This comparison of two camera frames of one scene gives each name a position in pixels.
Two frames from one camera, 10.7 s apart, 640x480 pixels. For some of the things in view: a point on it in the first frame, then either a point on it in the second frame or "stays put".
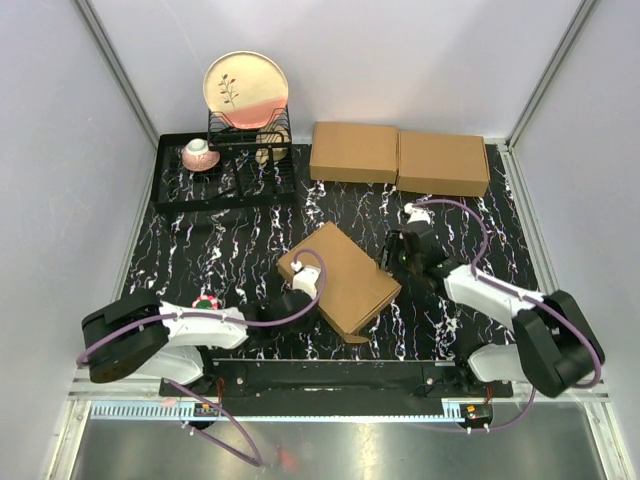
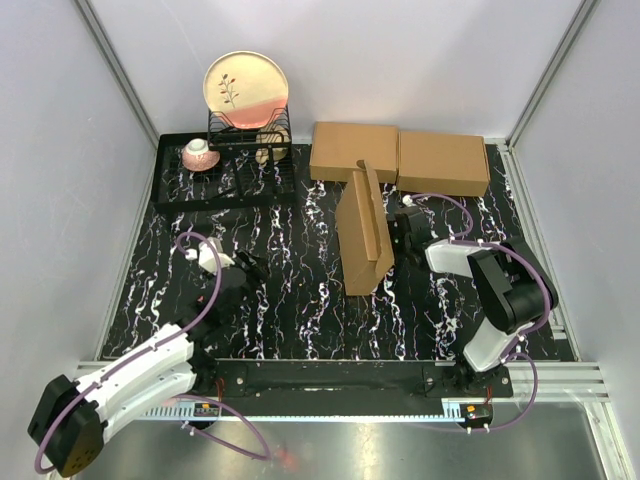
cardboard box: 442,163 stays put
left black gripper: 314,316 to 258,270
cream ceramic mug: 272,145 stays put
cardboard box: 355,286 to 365,247
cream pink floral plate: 249,89 stays put
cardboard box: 353,152 stays put
